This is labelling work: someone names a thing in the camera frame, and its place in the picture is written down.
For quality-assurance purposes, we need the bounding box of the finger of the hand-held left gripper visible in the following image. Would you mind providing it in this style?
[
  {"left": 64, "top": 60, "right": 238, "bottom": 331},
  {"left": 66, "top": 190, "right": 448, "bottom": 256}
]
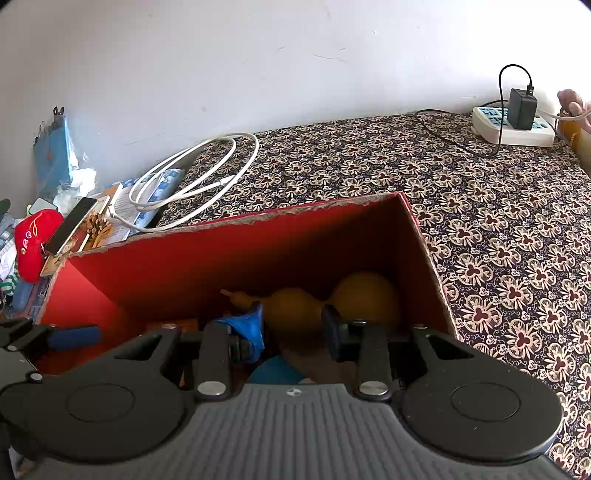
[
  {"left": 0, "top": 318, "right": 101, "bottom": 354},
  {"left": 0, "top": 352, "right": 44, "bottom": 385}
]

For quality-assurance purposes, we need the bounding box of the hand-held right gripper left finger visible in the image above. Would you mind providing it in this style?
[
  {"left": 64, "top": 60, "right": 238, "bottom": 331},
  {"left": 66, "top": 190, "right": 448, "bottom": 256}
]
[{"left": 113, "top": 302, "right": 266, "bottom": 402}]

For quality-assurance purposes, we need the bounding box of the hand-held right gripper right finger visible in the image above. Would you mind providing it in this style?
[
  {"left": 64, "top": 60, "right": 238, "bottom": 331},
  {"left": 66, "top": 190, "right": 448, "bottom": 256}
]
[{"left": 321, "top": 305, "right": 472, "bottom": 401}]

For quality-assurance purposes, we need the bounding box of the brown gourd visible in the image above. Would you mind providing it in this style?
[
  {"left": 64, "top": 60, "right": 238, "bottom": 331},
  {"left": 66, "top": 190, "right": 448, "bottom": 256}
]
[{"left": 220, "top": 271, "right": 402, "bottom": 337}]

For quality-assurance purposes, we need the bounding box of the white tube with blue cap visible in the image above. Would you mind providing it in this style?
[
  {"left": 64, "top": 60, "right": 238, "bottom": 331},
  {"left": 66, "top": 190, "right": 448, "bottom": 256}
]
[{"left": 247, "top": 355, "right": 315, "bottom": 385}]

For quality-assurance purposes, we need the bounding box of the red cardboard box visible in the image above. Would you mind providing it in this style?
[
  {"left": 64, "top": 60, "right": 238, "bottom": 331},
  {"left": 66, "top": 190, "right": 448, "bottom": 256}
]
[{"left": 34, "top": 191, "right": 459, "bottom": 388}]

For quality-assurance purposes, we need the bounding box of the red plush toy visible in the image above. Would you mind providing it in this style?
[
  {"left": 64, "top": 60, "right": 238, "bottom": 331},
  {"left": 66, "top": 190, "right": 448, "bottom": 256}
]
[{"left": 14, "top": 209, "right": 64, "bottom": 283}]

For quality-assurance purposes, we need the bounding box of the pile of clothes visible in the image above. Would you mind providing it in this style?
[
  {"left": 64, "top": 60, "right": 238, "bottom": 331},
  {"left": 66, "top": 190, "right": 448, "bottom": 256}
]
[{"left": 0, "top": 198, "right": 24, "bottom": 315}]

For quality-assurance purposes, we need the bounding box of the silver smartphone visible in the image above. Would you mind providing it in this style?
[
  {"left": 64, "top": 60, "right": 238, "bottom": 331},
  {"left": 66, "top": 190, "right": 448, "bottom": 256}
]
[{"left": 44, "top": 197, "right": 99, "bottom": 256}]

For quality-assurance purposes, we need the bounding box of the pine cone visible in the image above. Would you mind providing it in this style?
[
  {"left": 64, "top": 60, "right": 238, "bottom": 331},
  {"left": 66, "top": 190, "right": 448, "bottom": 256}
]
[{"left": 85, "top": 213, "right": 113, "bottom": 243}]

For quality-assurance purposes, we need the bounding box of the crumpled white plastic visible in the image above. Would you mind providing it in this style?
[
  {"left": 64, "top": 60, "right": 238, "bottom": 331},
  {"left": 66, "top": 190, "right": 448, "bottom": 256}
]
[{"left": 53, "top": 168, "right": 98, "bottom": 213}]

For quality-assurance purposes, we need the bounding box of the blue and white packet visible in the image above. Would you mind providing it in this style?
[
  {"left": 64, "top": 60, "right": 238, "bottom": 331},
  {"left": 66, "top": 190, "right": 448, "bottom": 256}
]
[{"left": 111, "top": 168, "right": 185, "bottom": 232}]

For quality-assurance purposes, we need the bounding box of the patterned bedsheet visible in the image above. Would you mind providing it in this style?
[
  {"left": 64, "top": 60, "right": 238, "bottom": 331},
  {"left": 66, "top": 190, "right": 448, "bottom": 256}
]
[{"left": 157, "top": 113, "right": 591, "bottom": 478}]

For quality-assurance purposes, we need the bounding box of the white power strip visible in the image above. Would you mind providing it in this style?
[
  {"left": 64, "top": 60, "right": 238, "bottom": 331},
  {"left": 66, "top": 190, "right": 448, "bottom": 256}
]
[{"left": 472, "top": 106, "right": 557, "bottom": 147}]

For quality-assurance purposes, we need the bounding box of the black charger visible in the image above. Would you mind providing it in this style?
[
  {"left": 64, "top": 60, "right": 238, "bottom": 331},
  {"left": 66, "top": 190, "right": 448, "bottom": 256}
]
[{"left": 509, "top": 88, "right": 539, "bottom": 131}]

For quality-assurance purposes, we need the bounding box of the brown cardboard box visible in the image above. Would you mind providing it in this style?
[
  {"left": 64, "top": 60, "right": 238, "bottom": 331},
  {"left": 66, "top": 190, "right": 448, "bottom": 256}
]
[{"left": 556, "top": 117, "right": 591, "bottom": 153}]

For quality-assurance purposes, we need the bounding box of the pink rounded object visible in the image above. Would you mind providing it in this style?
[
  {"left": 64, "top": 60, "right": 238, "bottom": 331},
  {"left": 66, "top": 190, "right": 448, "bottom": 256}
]
[{"left": 557, "top": 89, "right": 591, "bottom": 121}]

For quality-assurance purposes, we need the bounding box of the white coiled cable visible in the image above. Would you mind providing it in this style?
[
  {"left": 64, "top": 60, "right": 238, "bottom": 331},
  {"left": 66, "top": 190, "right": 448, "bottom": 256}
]
[{"left": 108, "top": 132, "right": 259, "bottom": 232}]

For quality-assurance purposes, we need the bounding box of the black charger cable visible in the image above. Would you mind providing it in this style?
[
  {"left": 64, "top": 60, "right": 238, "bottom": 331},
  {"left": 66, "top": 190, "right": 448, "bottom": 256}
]
[{"left": 414, "top": 65, "right": 536, "bottom": 158}]

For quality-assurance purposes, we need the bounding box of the white power cord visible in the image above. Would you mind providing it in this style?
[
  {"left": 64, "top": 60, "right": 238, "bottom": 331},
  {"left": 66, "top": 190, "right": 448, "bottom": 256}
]
[{"left": 536, "top": 107, "right": 591, "bottom": 123}]

